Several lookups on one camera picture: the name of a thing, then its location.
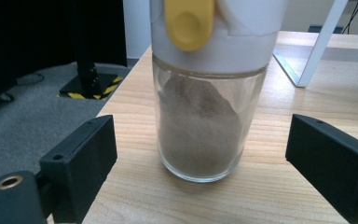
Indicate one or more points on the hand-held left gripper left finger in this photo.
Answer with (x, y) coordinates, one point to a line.
(80, 161)

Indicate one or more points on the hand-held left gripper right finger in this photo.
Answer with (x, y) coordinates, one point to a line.
(332, 158)

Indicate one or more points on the glass spice jar white lid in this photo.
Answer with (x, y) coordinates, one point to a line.
(205, 93)

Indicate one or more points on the black stand with striped base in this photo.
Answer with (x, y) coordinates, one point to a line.
(88, 77)

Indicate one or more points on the white metal frame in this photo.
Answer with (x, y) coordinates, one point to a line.
(315, 49)

